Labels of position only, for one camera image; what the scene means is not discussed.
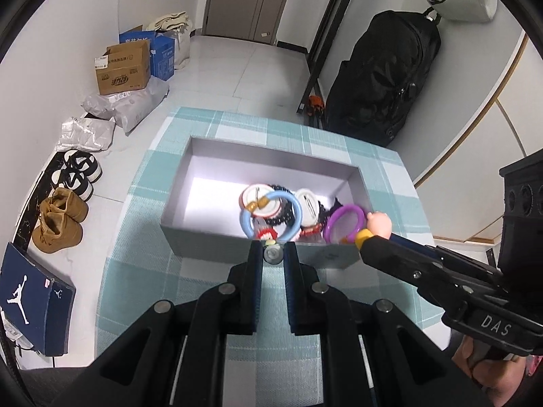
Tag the silver plastic parcel bag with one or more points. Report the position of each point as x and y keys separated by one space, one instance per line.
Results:
x=85 y=133

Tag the small round grey pendant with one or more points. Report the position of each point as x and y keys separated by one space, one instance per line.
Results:
x=272 y=255

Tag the dark grey cloth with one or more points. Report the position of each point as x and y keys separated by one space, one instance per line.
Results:
x=55 y=386

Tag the white wardrobe with gold trim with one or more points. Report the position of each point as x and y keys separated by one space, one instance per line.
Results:
x=475 y=135

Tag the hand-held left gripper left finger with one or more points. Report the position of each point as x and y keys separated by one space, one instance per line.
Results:
x=256 y=271

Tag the brown suede boot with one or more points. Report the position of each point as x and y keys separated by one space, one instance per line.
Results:
x=55 y=233
x=63 y=205

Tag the grey cardboard box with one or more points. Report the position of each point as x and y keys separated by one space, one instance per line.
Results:
x=212 y=186

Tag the brown cardboard box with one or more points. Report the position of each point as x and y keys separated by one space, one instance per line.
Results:
x=123 y=76

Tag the teal checked tablecloth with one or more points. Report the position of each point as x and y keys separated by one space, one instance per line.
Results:
x=140 y=263

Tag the small red white charm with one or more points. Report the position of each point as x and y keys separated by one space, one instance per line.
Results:
x=267 y=234

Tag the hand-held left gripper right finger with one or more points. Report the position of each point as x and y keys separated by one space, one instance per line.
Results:
x=290 y=271

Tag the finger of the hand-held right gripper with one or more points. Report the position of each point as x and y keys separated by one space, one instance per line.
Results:
x=458 y=267
x=407 y=263

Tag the person's right hand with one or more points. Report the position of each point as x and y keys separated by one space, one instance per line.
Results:
x=500 y=377

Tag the beige cloth bag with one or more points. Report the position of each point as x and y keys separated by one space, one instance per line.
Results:
x=169 y=21

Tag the black metal door frame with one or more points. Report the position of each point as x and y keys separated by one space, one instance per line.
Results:
x=339 y=12

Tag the small red trinket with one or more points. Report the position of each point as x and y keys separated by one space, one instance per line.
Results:
x=309 y=231

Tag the small white pin badge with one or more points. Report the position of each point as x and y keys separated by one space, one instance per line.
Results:
x=307 y=207

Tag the large white pin badge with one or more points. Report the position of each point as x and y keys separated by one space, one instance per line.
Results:
x=250 y=193

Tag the black and white sneaker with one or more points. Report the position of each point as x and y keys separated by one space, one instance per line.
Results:
x=82 y=165
x=70 y=184

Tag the blue cardboard box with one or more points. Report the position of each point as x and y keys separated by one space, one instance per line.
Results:
x=163 y=57

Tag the orange and black tool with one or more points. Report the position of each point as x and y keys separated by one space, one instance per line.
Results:
x=315 y=104

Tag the grey room door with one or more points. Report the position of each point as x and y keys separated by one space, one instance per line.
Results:
x=237 y=0

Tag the dark blue shoe box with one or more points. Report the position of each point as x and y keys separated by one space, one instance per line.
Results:
x=29 y=296

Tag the black backpack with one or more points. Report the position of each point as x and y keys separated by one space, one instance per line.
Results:
x=377 y=80

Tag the grey plastic parcel bag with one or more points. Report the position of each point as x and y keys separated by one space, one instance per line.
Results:
x=131 y=108

